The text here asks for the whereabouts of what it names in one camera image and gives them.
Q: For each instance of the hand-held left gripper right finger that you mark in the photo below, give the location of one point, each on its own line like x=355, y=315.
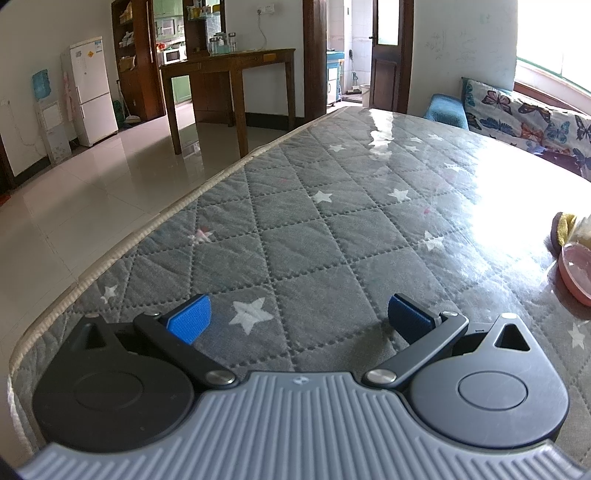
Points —
x=406, y=318

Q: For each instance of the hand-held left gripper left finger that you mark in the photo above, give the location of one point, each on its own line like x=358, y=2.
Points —
x=191, y=318

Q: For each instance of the pink reindeer water bottle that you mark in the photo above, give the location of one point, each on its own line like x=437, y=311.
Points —
x=575, y=272

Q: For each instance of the grey star quilted tablecloth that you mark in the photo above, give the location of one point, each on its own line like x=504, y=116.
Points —
x=323, y=230

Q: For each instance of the blue sofa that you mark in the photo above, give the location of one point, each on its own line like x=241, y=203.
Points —
x=445, y=110

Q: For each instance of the broom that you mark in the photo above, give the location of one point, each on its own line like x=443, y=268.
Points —
x=124, y=110

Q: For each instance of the white bucket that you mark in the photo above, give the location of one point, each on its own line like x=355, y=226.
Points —
x=364, y=92

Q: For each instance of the butterfly print cushion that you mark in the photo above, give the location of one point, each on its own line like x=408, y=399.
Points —
x=517, y=115
x=582, y=138

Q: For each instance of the dark wooden display cabinet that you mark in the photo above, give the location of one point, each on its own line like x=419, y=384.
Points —
x=207, y=78

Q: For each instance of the white refrigerator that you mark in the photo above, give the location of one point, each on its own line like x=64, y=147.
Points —
x=90, y=92

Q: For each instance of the water dispenser with blue cover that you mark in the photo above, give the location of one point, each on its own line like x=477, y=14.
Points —
x=46, y=115

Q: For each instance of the wooden door with glass panel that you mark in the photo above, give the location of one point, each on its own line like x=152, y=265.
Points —
x=385, y=69

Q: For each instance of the small blue white cabinet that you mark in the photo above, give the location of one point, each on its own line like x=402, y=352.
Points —
x=333, y=78

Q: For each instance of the dark wooden shelf unit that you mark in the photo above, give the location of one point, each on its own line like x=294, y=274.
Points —
x=134, y=69

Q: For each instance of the pink hanging cloth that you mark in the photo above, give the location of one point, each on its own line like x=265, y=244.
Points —
x=68, y=92

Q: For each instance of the dark wooden side table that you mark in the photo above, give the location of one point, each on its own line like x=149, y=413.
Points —
x=231, y=60

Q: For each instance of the white microwave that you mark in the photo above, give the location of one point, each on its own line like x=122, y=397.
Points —
x=173, y=56

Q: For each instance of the cluster of glass jars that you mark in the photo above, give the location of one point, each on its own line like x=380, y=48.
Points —
x=221, y=44

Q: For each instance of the green framed window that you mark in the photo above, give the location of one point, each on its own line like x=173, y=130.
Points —
x=554, y=32

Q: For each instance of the white wall socket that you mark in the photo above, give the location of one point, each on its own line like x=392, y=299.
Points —
x=265, y=8

